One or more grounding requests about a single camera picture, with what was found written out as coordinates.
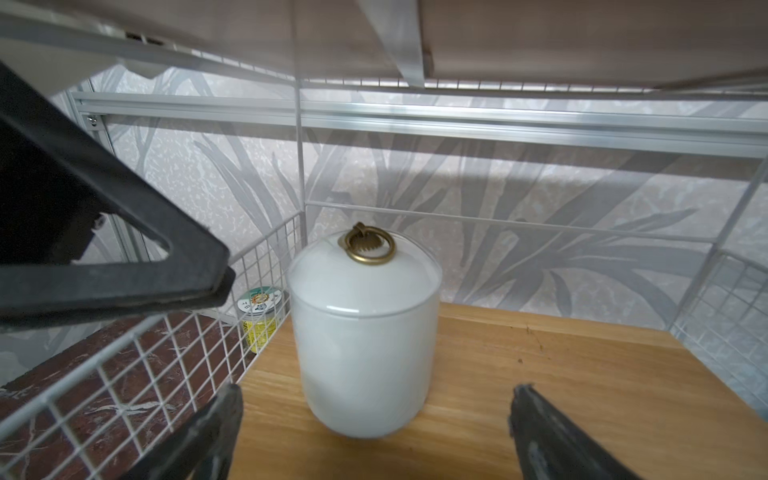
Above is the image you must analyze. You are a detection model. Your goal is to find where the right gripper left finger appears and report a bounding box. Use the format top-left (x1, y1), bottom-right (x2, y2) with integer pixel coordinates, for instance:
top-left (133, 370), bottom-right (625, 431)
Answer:
top-left (121, 384), bottom-right (244, 479)

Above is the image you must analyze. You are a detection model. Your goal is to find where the white wire shelf rack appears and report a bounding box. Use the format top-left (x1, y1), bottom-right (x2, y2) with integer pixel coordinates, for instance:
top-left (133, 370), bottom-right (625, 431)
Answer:
top-left (1, 1), bottom-right (767, 479)

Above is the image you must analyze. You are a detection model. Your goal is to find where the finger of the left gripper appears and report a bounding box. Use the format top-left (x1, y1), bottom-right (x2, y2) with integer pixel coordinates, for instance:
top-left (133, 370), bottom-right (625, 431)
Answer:
top-left (1, 67), bottom-right (235, 333)

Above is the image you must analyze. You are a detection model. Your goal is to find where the white canister middle left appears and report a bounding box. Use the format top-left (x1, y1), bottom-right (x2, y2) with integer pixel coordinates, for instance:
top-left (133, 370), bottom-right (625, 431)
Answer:
top-left (287, 223), bottom-right (443, 439)

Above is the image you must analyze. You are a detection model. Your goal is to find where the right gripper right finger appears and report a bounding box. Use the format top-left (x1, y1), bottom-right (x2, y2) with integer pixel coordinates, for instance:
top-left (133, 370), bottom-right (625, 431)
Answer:
top-left (508, 384), bottom-right (638, 479)

